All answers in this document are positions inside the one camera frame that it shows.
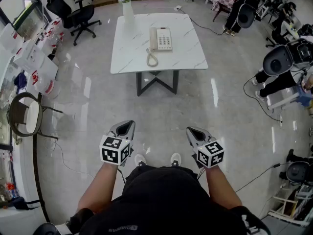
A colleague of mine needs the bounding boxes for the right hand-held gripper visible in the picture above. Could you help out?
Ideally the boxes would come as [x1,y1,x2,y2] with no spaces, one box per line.
[186,128,225,169]

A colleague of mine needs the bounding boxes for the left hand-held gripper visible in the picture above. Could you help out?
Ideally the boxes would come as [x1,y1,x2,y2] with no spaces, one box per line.
[99,120,136,167]

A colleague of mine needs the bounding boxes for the person's right forearm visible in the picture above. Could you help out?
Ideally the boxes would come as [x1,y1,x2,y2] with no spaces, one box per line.
[204,165,243,210]

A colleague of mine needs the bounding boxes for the person's left forearm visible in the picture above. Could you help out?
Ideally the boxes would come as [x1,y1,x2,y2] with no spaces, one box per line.
[77,162,119,214]

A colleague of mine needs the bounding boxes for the person's right white shoe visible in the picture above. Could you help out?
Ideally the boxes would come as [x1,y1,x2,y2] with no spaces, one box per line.
[170,152,182,167]

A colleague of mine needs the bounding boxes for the person's white shoe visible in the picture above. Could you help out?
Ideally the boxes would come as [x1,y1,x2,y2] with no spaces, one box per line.
[134,153,147,167]
[170,152,182,167]

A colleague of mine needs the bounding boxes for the person's left white shoe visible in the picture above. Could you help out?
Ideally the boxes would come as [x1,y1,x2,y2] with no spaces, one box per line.
[134,153,147,167]

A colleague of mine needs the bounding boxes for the person's black clothing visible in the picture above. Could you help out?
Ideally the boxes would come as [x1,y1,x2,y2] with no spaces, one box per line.
[66,165,272,235]

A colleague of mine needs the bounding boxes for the white marble table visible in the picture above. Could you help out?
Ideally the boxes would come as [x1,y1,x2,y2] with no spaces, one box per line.
[110,13,209,97]

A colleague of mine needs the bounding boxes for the clear bottle red label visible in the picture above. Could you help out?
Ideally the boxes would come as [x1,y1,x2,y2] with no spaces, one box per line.
[31,70,62,99]

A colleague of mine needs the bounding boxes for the round-back chair white cushion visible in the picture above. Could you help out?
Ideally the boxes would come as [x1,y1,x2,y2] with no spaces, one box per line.
[6,92,64,141]

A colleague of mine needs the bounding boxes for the beige telephone base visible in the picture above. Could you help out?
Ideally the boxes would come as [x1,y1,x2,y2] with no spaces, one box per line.
[155,27,173,52]

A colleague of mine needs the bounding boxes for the white storage rack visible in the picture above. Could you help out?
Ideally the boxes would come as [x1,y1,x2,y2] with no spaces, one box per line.
[268,185,313,226]

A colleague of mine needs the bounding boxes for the dark blue cloth bag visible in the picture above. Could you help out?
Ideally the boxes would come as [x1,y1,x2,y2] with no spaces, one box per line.
[13,72,28,90]

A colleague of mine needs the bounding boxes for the white vase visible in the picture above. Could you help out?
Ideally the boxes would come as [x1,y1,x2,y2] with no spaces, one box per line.
[121,1,135,24]

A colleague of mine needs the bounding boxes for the black high-back office chair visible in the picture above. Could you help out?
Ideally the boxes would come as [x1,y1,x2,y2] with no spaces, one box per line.
[45,0,102,47]

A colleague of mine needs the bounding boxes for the red and blue can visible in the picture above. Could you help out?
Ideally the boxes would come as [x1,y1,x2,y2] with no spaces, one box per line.
[6,183,19,198]

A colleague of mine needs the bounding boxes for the black-framed window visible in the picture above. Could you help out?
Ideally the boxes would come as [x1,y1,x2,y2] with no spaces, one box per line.
[0,0,49,41]

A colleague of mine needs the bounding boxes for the black floor cable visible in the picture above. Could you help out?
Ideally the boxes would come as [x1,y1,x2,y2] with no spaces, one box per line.
[180,7,227,36]
[234,163,289,193]
[243,76,284,123]

